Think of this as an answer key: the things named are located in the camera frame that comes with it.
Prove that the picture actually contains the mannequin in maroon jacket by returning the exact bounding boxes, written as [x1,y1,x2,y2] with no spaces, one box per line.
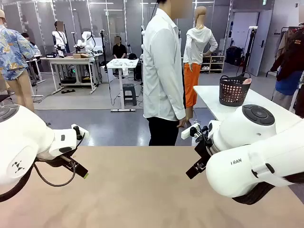
[270,22,304,119]

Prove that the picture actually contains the grey plastic stool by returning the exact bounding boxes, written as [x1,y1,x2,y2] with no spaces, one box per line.
[122,83,138,106]

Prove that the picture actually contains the mannequin in white hoodie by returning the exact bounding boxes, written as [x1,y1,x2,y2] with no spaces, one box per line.
[182,6,219,124]

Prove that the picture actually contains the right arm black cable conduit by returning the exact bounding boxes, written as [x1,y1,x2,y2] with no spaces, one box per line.
[232,175,304,205]

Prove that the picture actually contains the clothes rack with coats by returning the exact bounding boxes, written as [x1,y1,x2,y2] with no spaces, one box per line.
[265,26,295,78]

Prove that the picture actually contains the black perforated laundry basket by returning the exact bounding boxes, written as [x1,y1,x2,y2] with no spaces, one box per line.
[218,72,252,107]

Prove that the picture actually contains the person's right forearm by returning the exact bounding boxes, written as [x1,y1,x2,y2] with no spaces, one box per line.
[159,76,187,121]

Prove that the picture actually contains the wooden shoe shelf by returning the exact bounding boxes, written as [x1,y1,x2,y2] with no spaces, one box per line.
[200,55,226,74]

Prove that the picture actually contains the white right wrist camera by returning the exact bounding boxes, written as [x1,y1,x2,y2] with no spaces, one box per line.
[181,123,200,140]

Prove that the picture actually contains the person's right hand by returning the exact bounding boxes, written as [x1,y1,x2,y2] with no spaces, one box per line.
[178,116,190,129]

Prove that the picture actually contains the white standing desk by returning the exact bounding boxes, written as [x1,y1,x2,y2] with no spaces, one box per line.
[106,58,140,113]

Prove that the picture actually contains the mannequin in floral shirt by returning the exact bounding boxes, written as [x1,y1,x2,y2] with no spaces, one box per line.
[0,9,39,113]

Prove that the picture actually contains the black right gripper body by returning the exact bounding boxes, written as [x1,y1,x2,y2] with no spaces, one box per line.
[194,140,214,165]

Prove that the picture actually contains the left thin black cable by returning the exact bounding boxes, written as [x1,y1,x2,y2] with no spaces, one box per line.
[34,133,86,187]

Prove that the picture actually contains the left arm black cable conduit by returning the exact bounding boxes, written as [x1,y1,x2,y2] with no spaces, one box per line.
[0,163,35,203]

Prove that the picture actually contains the seated person in black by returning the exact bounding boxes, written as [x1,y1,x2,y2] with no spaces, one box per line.
[112,35,128,59]

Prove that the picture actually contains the white wide robot desk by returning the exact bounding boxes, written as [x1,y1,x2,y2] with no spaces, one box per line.
[40,55,103,95]

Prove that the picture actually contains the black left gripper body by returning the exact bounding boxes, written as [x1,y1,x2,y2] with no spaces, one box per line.
[35,154,76,170]

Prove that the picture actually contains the person in white shirt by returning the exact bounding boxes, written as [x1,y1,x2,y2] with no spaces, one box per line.
[142,0,193,147]

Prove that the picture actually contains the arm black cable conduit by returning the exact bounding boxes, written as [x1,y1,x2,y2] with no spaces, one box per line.
[232,175,304,205]
[0,163,35,203]

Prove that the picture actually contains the black camera pole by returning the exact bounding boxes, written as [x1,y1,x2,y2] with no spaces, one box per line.
[99,29,106,67]

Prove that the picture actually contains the white side table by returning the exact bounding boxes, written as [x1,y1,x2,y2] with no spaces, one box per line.
[193,85,304,128]

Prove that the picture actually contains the person in dark jacket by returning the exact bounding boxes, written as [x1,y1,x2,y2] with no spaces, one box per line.
[21,32,42,81]

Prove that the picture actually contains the grey open door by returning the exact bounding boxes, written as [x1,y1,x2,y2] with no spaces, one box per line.
[248,9,274,77]

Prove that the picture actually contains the black luggage bags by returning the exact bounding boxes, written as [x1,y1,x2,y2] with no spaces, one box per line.
[225,46,244,67]

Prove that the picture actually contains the black tripod white top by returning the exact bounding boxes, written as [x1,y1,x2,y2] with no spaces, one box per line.
[237,25,258,78]

